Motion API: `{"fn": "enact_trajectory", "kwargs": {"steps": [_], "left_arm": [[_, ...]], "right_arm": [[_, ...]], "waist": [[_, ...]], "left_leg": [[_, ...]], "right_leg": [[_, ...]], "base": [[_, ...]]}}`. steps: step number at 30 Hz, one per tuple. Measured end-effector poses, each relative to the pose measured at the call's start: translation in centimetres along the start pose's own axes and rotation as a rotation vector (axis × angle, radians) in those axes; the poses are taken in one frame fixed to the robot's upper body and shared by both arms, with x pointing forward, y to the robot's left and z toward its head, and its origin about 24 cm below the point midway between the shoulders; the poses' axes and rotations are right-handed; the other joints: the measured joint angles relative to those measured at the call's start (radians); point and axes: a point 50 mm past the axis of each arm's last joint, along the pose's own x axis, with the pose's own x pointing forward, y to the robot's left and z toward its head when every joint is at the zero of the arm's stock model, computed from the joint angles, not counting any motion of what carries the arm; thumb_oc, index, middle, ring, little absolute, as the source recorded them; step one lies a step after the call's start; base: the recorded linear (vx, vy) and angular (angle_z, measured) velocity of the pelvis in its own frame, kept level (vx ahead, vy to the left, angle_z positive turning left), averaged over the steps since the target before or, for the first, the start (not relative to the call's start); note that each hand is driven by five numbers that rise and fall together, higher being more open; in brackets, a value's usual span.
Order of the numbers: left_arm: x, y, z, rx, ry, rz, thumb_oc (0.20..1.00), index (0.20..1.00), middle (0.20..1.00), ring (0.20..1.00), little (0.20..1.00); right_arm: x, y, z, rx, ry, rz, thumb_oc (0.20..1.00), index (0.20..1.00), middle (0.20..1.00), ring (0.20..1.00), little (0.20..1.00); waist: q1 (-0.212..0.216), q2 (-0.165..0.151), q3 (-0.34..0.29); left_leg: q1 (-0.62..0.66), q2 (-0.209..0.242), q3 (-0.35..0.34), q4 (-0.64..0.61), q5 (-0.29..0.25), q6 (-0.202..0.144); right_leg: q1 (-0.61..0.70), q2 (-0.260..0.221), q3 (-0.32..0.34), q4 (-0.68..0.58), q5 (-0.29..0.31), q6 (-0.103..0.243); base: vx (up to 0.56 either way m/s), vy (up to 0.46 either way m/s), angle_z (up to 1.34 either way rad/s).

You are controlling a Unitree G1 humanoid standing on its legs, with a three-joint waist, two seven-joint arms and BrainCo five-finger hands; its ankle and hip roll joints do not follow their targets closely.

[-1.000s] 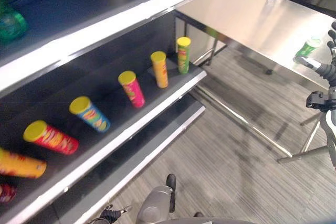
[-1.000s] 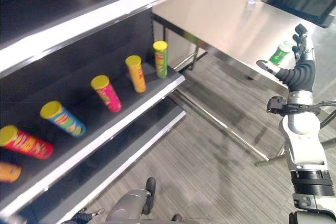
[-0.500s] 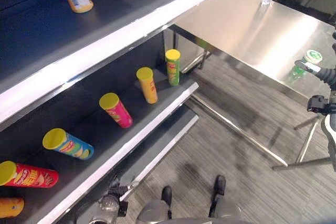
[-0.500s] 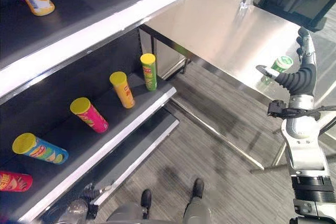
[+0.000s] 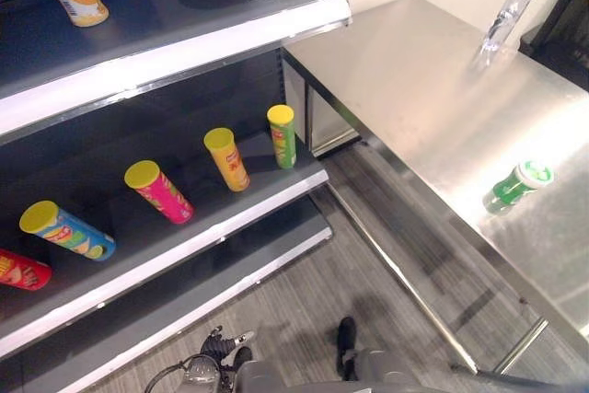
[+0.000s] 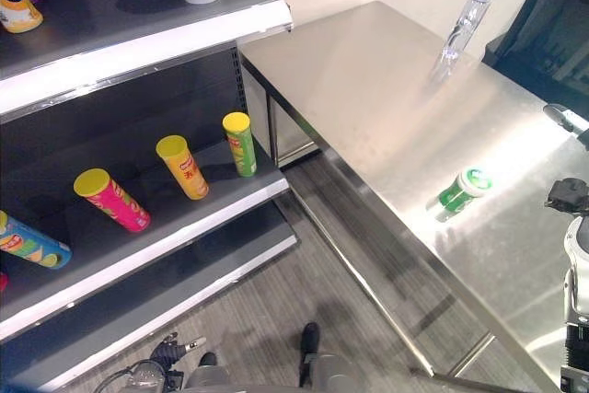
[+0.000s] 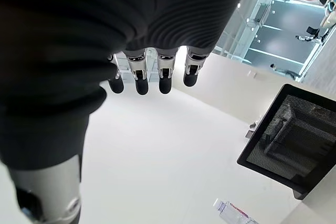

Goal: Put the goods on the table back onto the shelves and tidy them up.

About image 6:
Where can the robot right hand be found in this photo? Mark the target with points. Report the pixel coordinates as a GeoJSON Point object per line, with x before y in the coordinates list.
{"type": "Point", "coordinates": [573, 125]}

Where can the perforated grey shelf upright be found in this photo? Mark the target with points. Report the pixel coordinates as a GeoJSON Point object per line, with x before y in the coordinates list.
{"type": "Point", "coordinates": [237, 89]}

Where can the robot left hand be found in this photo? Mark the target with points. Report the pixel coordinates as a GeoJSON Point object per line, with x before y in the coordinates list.
{"type": "Point", "coordinates": [168, 352]}

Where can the blue chips can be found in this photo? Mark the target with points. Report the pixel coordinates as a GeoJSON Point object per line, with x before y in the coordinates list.
{"type": "Point", "coordinates": [32, 246]}

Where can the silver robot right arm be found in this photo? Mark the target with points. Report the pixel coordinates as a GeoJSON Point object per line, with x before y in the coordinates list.
{"type": "Point", "coordinates": [579, 264]}

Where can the robot leg dark foot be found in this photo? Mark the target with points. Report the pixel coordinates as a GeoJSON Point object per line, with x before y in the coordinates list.
{"type": "Point", "coordinates": [207, 372]}
{"type": "Point", "coordinates": [322, 365]}

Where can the stainless steel table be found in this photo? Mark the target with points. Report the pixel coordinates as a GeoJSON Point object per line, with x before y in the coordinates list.
{"type": "Point", "coordinates": [368, 103]}

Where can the green gum bottle white lid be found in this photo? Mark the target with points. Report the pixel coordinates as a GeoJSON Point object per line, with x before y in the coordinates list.
{"type": "Point", "coordinates": [460, 193]}

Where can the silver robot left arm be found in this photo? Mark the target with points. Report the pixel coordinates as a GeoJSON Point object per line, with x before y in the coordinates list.
{"type": "Point", "coordinates": [147, 377]}

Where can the robot left leg dark foot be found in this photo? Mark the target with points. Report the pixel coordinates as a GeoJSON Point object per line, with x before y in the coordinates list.
{"type": "Point", "coordinates": [207, 372]}

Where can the clear plastic water bottle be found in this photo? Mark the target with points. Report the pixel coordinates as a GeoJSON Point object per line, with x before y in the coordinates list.
{"type": "Point", "coordinates": [460, 29]}

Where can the robot right leg dark foot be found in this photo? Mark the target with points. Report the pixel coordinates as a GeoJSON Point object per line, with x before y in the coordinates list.
{"type": "Point", "coordinates": [322, 365]}

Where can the green chips can yellow lid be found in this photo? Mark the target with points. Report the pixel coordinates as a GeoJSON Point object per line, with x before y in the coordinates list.
{"type": "Point", "coordinates": [241, 149]}

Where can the pink chips can yellow lid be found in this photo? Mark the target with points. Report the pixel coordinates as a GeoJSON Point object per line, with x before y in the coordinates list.
{"type": "Point", "coordinates": [115, 202]}

